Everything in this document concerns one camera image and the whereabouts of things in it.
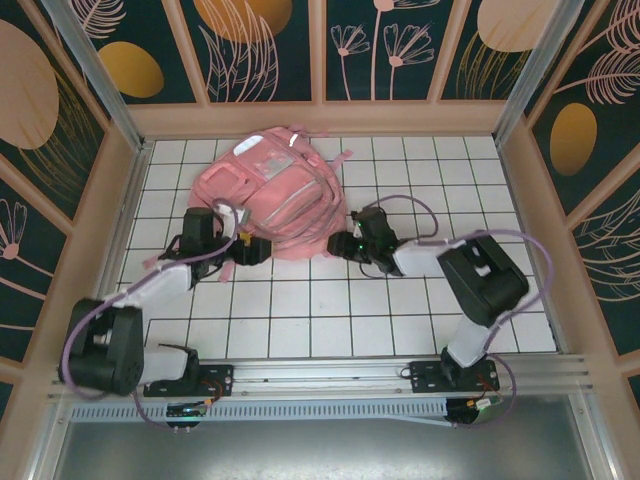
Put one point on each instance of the pink fabric backpack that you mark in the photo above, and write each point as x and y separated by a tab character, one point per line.
290	200

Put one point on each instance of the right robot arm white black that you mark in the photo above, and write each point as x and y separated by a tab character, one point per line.
480	285

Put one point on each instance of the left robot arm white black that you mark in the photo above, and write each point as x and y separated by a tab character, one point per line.
165	280

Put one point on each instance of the small green circuit board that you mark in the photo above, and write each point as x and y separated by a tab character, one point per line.
484	404
186	410

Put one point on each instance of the grey metal sheet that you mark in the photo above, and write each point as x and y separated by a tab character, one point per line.
320	450

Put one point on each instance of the aluminium side rail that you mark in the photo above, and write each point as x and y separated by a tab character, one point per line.
131	190

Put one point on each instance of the aluminium mounting rail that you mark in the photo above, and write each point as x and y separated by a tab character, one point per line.
320	372

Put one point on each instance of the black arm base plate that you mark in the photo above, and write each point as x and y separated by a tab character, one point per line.
220	380
425	377

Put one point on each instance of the aluminium frame post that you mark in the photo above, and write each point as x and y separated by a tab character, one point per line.
531	75
100	85

